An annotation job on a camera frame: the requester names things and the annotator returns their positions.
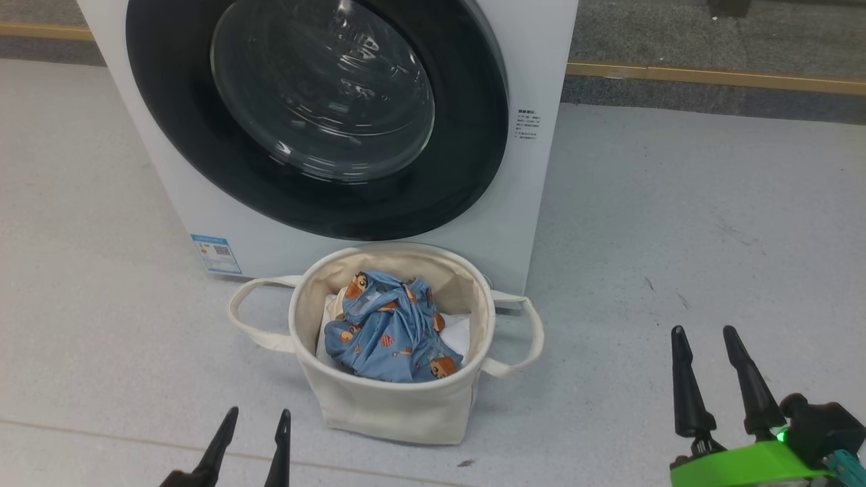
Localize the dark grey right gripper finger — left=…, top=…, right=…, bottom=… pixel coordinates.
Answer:
left=670, top=325, right=718, bottom=439
left=723, top=325, right=787, bottom=438

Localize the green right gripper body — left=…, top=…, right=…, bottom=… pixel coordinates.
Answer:
left=669, top=436, right=840, bottom=487

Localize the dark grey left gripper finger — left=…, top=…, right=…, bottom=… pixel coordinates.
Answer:
left=264, top=409, right=292, bottom=487
left=159, top=406, right=240, bottom=487

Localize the blue cartoon print garment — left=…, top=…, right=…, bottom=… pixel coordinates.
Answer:
left=323, top=298, right=468, bottom=384
left=342, top=271, right=444, bottom=332

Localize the round dark glass washer door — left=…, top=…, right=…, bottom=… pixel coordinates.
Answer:
left=125, top=0, right=510, bottom=242

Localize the cream fabric laundry basket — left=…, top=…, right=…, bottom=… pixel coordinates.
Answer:
left=227, top=242, right=545, bottom=446

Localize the white front-load washing machine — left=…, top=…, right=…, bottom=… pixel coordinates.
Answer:
left=76, top=0, right=580, bottom=296

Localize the blue energy label sticker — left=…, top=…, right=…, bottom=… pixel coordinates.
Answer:
left=190, top=233, right=243, bottom=276

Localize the white cloth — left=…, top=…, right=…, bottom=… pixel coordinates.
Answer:
left=315, top=293, right=472, bottom=371

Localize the teal cable connector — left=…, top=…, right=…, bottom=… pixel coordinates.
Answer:
left=821, top=449, right=866, bottom=487

